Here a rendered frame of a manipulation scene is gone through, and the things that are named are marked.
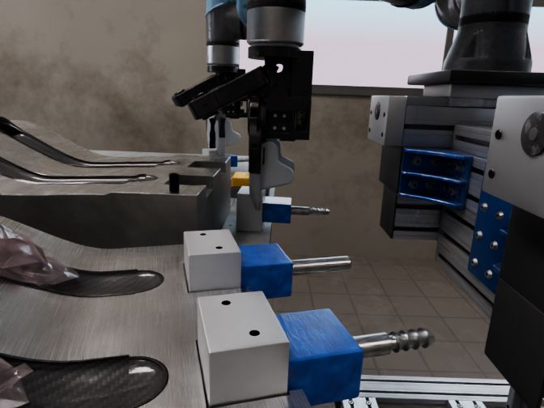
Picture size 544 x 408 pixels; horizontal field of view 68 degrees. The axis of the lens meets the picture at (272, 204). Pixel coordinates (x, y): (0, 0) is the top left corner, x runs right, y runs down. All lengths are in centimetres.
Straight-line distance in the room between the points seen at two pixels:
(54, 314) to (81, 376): 6
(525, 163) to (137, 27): 236
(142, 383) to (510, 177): 32
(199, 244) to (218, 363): 13
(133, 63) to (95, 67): 22
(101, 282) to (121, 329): 8
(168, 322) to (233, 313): 6
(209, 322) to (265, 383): 4
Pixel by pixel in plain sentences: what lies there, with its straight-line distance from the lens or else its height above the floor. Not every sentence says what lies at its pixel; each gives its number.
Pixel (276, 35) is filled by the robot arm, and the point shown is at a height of 106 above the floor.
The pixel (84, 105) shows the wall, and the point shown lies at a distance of 268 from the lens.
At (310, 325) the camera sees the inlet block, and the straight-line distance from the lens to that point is 23.
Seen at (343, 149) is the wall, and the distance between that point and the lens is 249.
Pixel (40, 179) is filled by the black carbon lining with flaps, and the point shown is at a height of 88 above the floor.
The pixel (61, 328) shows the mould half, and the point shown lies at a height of 86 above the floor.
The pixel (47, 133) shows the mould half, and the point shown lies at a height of 92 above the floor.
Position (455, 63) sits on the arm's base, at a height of 105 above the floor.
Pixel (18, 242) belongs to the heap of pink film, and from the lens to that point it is 30.
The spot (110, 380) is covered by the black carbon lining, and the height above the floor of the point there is 85.
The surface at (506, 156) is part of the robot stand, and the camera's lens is 41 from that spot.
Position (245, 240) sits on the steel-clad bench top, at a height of 80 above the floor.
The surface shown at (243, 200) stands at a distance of 56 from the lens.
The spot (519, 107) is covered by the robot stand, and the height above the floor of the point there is 98.
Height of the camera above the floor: 99
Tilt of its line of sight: 15 degrees down
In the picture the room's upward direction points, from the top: 2 degrees clockwise
